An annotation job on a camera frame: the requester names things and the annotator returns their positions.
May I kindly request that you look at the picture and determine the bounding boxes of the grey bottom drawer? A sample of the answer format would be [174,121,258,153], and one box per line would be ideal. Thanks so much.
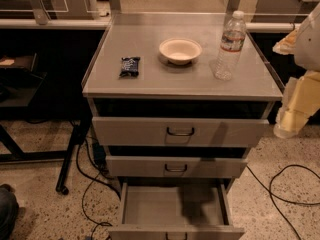
[109,183,244,240]

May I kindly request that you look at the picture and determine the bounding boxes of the grey drawer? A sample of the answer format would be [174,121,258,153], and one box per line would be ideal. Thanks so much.
[92,117,268,147]
[106,156,247,178]
[109,183,244,240]

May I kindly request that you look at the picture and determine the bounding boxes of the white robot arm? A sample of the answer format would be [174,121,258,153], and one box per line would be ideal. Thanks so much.
[273,5,320,138]

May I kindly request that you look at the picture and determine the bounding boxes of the grey metal drawer cabinet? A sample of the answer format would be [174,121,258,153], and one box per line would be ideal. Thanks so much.
[81,11,287,192]

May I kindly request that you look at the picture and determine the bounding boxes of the grey top drawer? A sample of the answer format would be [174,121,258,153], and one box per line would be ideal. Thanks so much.
[92,117,268,147]

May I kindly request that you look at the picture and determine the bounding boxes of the grey middle drawer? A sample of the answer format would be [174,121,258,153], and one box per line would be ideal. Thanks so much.
[106,156,247,178]

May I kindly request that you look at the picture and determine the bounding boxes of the clear plastic water bottle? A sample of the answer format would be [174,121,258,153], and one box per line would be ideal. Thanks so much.
[214,11,246,81]

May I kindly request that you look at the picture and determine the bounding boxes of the white paper bowl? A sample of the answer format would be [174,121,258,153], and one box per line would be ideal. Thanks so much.
[159,38,202,65]

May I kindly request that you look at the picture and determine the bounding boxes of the dark blue snack packet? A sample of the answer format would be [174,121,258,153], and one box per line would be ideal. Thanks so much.
[119,57,140,77]

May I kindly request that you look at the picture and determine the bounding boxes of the black side shelf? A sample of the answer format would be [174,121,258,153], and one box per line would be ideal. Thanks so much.
[0,53,47,108]

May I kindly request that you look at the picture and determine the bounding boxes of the dark shoe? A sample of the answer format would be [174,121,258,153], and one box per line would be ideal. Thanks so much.
[0,184,19,240]

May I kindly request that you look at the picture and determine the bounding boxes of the black floor cable right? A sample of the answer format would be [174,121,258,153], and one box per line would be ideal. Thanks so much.
[246,164,320,240]

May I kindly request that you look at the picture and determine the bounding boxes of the black table frame leg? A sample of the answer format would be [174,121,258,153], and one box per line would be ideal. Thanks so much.
[0,119,91,195]

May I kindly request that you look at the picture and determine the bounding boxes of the white horizontal rail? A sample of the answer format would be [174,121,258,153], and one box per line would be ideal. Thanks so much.
[0,19,301,33]

